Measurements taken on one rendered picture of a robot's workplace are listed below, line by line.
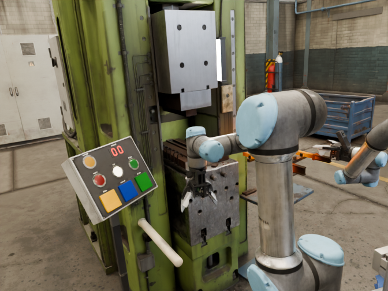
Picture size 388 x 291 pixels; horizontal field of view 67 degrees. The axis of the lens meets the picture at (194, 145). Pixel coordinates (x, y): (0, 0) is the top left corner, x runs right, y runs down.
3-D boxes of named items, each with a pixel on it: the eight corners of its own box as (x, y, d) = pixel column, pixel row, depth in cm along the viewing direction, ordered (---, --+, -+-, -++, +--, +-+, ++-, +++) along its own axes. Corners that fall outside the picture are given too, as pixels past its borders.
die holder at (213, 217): (239, 224, 191) (238, 161, 178) (191, 246, 172) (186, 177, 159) (194, 194, 237) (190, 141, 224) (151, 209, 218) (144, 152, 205)
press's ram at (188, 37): (229, 86, 169) (227, 11, 157) (171, 94, 150) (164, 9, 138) (191, 82, 203) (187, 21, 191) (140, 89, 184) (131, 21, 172)
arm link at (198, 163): (185, 153, 116) (204, 150, 118) (186, 164, 118) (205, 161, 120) (190, 160, 109) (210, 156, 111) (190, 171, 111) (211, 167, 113)
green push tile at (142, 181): (153, 185, 137) (145, 171, 137) (142, 192, 131) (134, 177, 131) (151, 186, 138) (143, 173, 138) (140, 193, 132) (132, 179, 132)
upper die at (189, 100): (211, 105, 165) (211, 89, 162) (181, 111, 155) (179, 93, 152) (175, 99, 199) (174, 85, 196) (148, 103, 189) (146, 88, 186)
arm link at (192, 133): (190, 131, 105) (182, 127, 112) (192, 160, 108) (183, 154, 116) (209, 129, 108) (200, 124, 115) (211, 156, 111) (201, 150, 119)
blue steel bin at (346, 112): (372, 136, 507) (377, 95, 486) (349, 147, 463) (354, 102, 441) (309, 126, 600) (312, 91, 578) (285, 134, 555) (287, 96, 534)
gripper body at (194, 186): (193, 200, 113) (191, 171, 109) (187, 191, 121) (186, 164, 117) (212, 197, 115) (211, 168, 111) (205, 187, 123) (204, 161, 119)
